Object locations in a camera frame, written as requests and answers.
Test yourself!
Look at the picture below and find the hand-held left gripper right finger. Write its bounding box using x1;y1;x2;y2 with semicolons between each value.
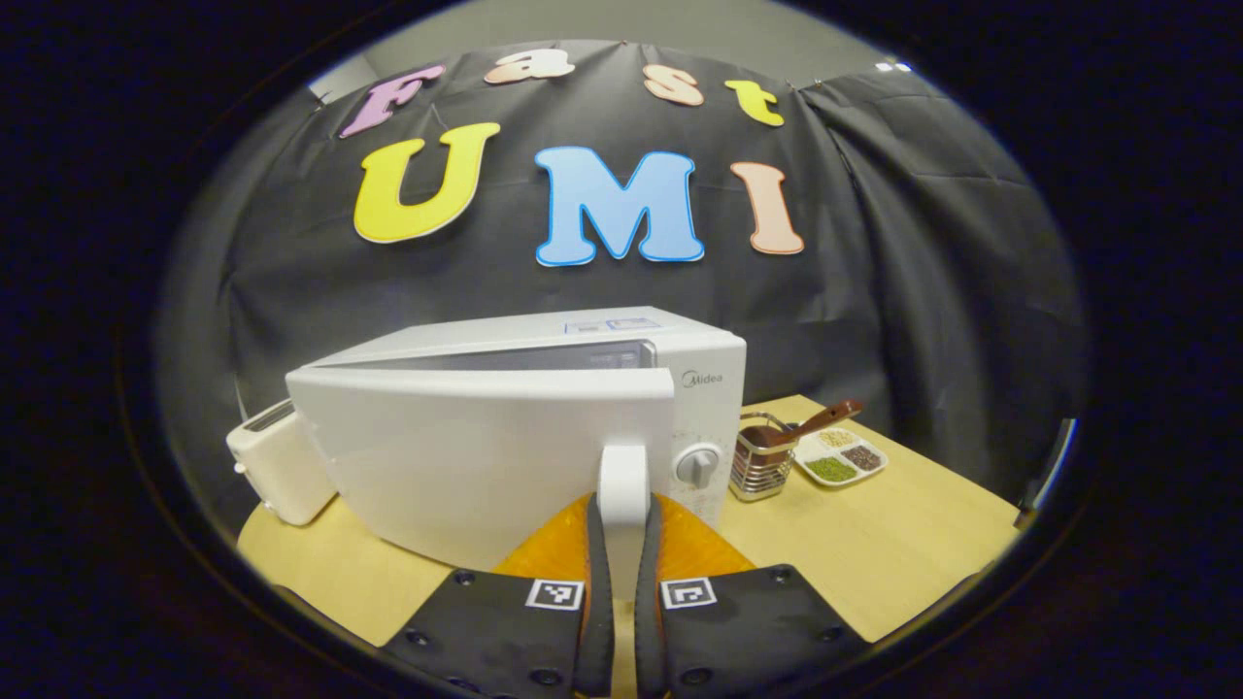
633;492;865;698

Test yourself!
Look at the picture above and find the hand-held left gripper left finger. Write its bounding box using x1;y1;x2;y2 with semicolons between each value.
379;492;615;698

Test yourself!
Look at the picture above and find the white microwave oven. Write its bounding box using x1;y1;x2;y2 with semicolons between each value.
285;307;749;608

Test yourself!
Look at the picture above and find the white divided grain dish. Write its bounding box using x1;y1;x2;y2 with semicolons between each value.
793;425;890;487

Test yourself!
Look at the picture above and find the white toaster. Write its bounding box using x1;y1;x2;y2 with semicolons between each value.
226;399;338;527

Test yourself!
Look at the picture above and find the black backdrop cloth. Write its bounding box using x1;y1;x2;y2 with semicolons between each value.
155;39;1089;545

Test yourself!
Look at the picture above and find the metal wire basket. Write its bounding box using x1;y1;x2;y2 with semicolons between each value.
728;412;799;503

